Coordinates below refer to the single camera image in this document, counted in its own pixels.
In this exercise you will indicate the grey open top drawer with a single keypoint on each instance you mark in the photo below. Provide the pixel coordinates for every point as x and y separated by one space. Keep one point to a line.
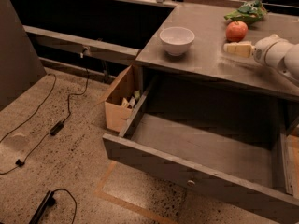
229 142

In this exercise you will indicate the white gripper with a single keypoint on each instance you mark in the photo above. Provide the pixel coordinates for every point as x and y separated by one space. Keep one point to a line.
261 51

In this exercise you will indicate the grey counter cabinet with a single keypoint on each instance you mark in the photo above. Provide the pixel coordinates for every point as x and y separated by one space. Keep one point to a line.
206 60

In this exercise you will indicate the red apple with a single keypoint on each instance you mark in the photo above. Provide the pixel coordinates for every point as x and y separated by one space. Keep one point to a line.
236 31

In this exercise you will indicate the items inside cardboard box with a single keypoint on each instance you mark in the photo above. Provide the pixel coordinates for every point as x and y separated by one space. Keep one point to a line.
132 100

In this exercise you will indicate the black power strip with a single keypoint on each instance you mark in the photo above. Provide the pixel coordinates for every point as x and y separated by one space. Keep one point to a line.
48 201

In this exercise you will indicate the green chip bag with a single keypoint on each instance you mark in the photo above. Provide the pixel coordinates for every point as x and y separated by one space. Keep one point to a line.
248 13

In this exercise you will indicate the cardboard box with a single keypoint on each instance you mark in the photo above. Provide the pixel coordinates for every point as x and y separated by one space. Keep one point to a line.
116 101

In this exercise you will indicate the grey metal rail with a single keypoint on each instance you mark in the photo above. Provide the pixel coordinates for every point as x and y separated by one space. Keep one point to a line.
83 46

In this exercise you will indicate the white ceramic bowl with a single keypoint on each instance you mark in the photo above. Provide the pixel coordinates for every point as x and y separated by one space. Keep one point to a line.
176 40

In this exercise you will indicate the black power adapter brick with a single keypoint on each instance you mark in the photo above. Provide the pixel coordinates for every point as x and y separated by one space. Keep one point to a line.
56 128

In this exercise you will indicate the round metal drawer knob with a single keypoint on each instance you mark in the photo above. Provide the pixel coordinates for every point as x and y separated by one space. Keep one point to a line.
190 182

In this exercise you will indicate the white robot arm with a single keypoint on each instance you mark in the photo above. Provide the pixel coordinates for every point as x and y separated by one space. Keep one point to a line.
290 69

